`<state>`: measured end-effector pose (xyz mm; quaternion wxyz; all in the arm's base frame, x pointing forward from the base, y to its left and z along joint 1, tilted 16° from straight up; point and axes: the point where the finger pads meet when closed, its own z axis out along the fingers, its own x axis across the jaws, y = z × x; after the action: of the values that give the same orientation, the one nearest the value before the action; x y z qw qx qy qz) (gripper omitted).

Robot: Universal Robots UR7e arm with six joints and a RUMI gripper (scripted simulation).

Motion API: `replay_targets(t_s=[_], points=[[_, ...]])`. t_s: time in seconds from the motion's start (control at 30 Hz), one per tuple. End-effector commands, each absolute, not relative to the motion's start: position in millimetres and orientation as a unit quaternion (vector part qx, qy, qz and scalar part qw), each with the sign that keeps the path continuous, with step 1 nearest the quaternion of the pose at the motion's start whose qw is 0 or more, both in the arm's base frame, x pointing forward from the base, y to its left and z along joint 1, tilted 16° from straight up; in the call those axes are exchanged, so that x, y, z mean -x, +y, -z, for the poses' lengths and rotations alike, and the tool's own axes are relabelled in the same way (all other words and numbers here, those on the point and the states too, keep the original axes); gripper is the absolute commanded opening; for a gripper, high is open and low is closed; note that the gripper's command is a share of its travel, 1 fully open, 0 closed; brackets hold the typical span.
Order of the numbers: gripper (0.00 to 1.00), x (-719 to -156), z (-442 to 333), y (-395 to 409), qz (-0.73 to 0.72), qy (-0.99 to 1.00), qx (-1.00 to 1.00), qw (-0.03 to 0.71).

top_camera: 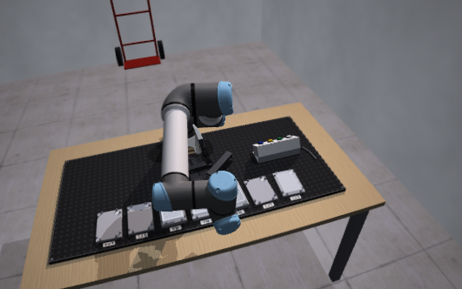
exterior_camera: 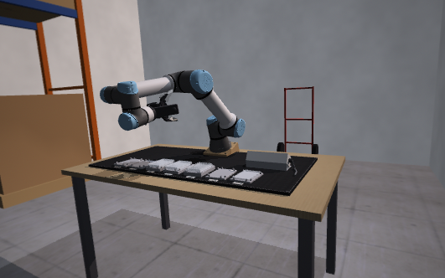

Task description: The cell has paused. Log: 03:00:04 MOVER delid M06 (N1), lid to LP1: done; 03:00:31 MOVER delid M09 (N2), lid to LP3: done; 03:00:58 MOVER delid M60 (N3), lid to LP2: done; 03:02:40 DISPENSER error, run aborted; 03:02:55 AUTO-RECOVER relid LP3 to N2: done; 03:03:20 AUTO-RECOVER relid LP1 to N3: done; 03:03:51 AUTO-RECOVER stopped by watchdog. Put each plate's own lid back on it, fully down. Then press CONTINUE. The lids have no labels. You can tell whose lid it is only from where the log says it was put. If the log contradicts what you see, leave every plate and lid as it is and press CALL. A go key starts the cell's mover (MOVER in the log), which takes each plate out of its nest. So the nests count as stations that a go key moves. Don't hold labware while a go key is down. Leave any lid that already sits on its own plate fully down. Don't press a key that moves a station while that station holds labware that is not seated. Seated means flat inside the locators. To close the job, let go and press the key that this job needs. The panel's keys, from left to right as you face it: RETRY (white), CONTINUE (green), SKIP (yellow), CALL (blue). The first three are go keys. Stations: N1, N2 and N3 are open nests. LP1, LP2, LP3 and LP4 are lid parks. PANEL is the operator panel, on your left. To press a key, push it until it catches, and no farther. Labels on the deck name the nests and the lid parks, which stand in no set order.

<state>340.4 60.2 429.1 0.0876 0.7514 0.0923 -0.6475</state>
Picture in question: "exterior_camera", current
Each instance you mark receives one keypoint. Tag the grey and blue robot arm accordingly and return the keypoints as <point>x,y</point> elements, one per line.
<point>197,82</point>

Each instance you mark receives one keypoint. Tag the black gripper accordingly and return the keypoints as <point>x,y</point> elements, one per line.
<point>163,99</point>

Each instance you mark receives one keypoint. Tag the white control panel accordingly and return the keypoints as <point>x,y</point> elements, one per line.
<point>269,160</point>

